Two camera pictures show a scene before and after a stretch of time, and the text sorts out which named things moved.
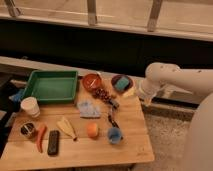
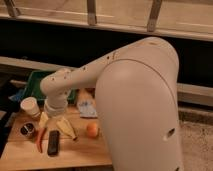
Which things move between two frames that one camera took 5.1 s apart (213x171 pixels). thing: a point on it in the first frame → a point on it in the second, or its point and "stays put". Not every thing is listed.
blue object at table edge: x=17 y=97 stays put
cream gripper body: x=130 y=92 → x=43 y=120
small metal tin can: x=27 y=128 stays put
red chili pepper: x=40 y=137 stays put
